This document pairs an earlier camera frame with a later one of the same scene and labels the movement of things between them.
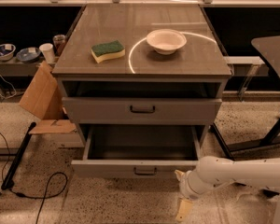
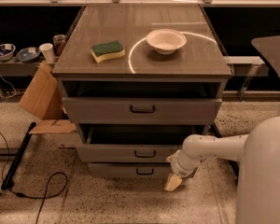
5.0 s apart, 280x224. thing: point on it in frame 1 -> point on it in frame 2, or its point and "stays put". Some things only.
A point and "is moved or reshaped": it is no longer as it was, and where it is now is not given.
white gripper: [186, 185] -> [179, 164]
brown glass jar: [59, 42] stays put
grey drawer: [138, 152] is moved or reshaped
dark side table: [275, 52] stays put
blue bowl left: [4, 51] stays put
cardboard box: [44, 100] stays put
